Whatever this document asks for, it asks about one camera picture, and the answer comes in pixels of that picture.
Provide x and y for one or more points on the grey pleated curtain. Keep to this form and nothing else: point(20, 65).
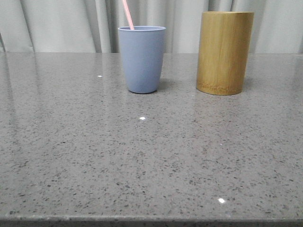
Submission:
point(91, 25)

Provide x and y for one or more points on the bamboo cylinder holder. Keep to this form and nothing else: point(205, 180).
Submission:
point(223, 51)

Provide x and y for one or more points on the blue plastic cup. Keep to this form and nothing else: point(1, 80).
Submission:
point(142, 51)

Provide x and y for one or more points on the pink chopstick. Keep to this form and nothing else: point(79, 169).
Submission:
point(128, 14)

